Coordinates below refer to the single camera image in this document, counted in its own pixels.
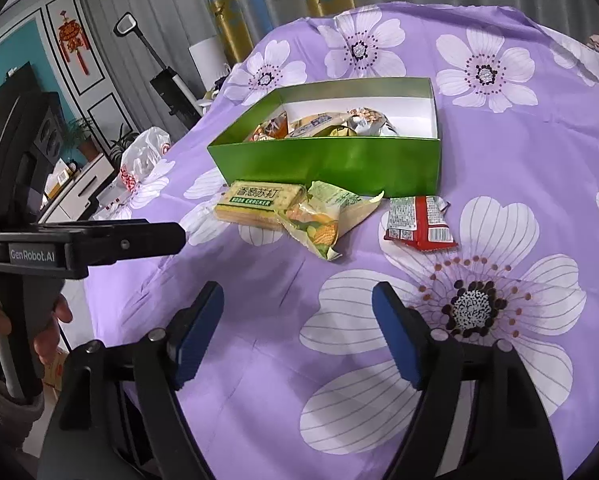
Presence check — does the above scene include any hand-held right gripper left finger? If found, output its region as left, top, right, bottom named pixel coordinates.
left=42, top=281, right=225, bottom=480

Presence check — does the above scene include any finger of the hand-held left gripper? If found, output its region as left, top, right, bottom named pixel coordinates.
left=64, top=221, right=187, bottom=267

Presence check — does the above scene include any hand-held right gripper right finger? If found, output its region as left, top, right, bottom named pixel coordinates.
left=372, top=282, right=565, bottom=480

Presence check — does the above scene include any green cardboard box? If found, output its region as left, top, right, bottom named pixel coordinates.
left=207, top=76, right=441, bottom=200

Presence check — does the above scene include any gold foil snack packet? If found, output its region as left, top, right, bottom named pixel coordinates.
left=347, top=106, right=400, bottom=138

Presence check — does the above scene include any person's left hand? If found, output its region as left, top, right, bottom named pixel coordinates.
left=0, top=287, right=74, bottom=373

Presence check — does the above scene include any white low cabinet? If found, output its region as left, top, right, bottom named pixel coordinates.
left=37, top=152, right=120, bottom=223

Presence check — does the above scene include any potted plant in clay pot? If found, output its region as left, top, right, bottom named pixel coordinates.
left=64, top=117, right=103, bottom=161

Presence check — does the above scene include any white plastic bag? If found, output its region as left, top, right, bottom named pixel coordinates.
left=120, top=127, right=173, bottom=191

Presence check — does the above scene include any green potted plant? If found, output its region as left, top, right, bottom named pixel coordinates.
left=110, top=122, right=140, bottom=161

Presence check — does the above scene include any red snack packet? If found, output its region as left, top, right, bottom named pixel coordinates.
left=383, top=195, right=459, bottom=252

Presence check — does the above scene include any yellow cracker packet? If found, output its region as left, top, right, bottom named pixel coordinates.
left=214, top=180, right=310, bottom=233

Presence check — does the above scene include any green corn snack packet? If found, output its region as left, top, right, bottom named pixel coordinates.
left=277, top=180, right=385, bottom=262

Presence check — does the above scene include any yellow cardboard box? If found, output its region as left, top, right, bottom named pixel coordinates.
left=44, top=347, right=70, bottom=391

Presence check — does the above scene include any black stick vacuum cleaner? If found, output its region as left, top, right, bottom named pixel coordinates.
left=114, top=12, right=203, bottom=136

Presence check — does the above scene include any orange snack packet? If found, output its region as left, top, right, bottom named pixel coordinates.
left=247, top=112, right=289, bottom=143

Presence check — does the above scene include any white box-shaped appliance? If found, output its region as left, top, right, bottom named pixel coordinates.
left=188, top=37, right=230, bottom=96

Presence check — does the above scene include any grey curtain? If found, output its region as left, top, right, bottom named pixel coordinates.
left=77, top=0, right=230, bottom=126

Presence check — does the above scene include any purple floral bedsheet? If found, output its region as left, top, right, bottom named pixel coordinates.
left=82, top=2, right=599, bottom=480

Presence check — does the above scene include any blue-labelled cracker packet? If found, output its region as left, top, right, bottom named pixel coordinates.
left=286, top=112, right=353, bottom=140

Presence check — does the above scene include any red knot wall ornament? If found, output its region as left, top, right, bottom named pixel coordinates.
left=57, top=7, right=91, bottom=77

